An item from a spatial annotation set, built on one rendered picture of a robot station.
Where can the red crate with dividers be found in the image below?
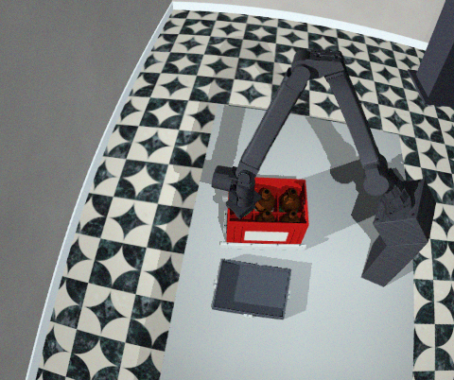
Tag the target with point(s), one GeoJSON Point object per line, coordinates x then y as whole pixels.
{"type": "Point", "coordinates": [246, 230]}

